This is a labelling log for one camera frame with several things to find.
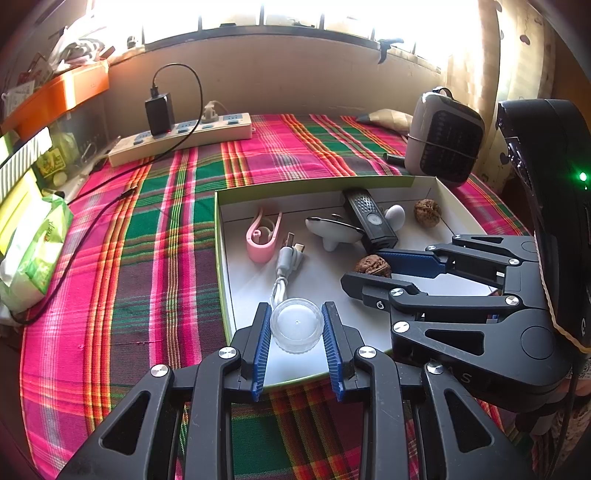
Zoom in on window frame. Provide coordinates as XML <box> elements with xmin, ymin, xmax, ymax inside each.
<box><xmin>88</xmin><ymin>0</ymin><xmax>444</xmax><ymax>75</ymax></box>

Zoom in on yellow-green flat box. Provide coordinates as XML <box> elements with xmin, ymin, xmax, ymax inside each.
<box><xmin>0</xmin><ymin>175</ymin><xmax>43</xmax><ymax>250</ymax></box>

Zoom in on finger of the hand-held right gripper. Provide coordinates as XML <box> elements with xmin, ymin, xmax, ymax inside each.
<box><xmin>376</xmin><ymin>233</ymin><xmax>541</xmax><ymax>296</ymax></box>
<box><xmin>341</xmin><ymin>271</ymin><xmax>551</xmax><ymax>360</ymax></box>

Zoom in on black remote control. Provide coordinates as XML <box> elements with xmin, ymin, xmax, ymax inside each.
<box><xmin>342</xmin><ymin>188</ymin><xmax>399</xmax><ymax>252</ymax></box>

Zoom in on black charger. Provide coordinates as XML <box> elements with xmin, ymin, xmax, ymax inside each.
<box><xmin>144</xmin><ymin>93</ymin><xmax>175</xmax><ymax>138</ymax></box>

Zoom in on beige heart-print curtain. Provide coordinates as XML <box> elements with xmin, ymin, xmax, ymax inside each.
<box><xmin>443</xmin><ymin>0</ymin><xmax>559</xmax><ymax>195</ymax></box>

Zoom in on white USB cable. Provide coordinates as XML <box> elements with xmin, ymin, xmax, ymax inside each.
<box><xmin>269</xmin><ymin>232</ymin><xmax>306</xmax><ymax>315</ymax></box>

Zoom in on black charger cable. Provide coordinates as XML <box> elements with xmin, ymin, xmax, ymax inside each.
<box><xmin>9</xmin><ymin>64</ymin><xmax>204</xmax><ymax>326</ymax></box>

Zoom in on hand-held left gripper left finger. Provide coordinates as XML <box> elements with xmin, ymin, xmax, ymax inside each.
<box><xmin>55</xmin><ymin>302</ymin><xmax>273</xmax><ymax>480</ymax></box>

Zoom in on white gadget with dark rim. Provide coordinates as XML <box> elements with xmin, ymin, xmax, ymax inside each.
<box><xmin>305</xmin><ymin>213</ymin><xmax>364</xmax><ymax>252</ymax></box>

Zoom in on white plastic bag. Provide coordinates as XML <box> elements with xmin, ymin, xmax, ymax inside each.
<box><xmin>51</xmin><ymin>28</ymin><xmax>116</xmax><ymax>63</ymax></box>

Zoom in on yellow braided cord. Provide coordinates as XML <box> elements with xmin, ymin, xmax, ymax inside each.
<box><xmin>536</xmin><ymin>258</ymin><xmax>591</xmax><ymax>354</ymax></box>

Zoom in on beige patterned cushion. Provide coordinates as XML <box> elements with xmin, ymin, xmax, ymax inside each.
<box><xmin>355</xmin><ymin>108</ymin><xmax>414</xmax><ymax>136</ymax></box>

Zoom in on green and white cardboard box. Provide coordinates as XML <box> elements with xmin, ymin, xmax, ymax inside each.
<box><xmin>213</xmin><ymin>175</ymin><xmax>506</xmax><ymax>393</ymax></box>

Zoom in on brown walnut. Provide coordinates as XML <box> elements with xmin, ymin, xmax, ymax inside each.
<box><xmin>355</xmin><ymin>255</ymin><xmax>392</xmax><ymax>279</ymax></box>
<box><xmin>413</xmin><ymin>198</ymin><xmax>443</xmax><ymax>225</ymax></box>

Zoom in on green tissue pack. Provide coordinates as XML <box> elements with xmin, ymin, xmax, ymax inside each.
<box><xmin>0</xmin><ymin>194</ymin><xmax>75</xmax><ymax>311</ymax></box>

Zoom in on grey fan heater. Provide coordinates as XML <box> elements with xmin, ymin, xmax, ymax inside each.
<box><xmin>405</xmin><ymin>88</ymin><xmax>485</xmax><ymax>188</ymax></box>

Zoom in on plaid tablecloth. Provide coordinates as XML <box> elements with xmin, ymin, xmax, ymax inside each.
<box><xmin>18</xmin><ymin>113</ymin><xmax>546</xmax><ymax>480</ymax></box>

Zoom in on green white striped box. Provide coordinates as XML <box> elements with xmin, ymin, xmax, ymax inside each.
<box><xmin>0</xmin><ymin>127</ymin><xmax>52</xmax><ymax>195</ymax></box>

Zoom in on beige power strip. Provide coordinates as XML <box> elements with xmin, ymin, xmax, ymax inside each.
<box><xmin>107</xmin><ymin>113</ymin><xmax>253</xmax><ymax>168</ymax></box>

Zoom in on green label jar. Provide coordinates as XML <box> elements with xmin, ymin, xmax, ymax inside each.
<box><xmin>39</xmin><ymin>134</ymin><xmax>77</xmax><ymax>181</ymax></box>

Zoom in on orange storage box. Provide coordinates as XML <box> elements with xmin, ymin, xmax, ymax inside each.
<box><xmin>0</xmin><ymin>62</ymin><xmax>110</xmax><ymax>134</ymax></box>

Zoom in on clear round plastic lid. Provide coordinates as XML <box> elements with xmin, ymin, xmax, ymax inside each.
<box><xmin>270</xmin><ymin>298</ymin><xmax>322</xmax><ymax>355</ymax></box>

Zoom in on pink plastic clip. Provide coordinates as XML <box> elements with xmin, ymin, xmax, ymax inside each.
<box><xmin>246</xmin><ymin>206</ymin><xmax>283</xmax><ymax>265</ymax></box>

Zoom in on pale egg-shaped object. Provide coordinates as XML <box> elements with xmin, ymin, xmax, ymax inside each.
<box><xmin>383</xmin><ymin>204</ymin><xmax>407</xmax><ymax>230</ymax></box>

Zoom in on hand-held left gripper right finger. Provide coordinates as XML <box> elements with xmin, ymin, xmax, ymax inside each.
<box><xmin>322</xmin><ymin>301</ymin><xmax>539</xmax><ymax>480</ymax></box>

